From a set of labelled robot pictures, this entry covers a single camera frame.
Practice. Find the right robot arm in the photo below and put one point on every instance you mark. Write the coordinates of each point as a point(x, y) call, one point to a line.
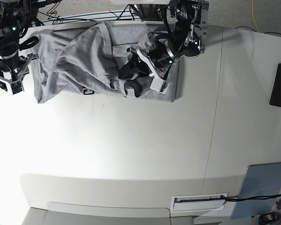
point(14, 25)

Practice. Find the blue-grey flat pad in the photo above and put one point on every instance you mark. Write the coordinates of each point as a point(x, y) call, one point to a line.
point(259, 180)

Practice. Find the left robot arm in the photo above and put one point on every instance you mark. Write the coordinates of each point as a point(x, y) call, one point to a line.
point(186, 34)

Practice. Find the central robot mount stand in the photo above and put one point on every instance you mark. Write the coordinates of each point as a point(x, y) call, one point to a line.
point(156, 11)

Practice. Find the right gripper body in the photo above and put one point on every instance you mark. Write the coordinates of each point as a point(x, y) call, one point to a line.
point(8, 64)

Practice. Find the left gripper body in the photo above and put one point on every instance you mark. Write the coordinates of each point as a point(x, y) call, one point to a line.
point(162, 55)

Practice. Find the grey T-shirt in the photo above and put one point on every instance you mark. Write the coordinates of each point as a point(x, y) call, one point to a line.
point(88, 61)

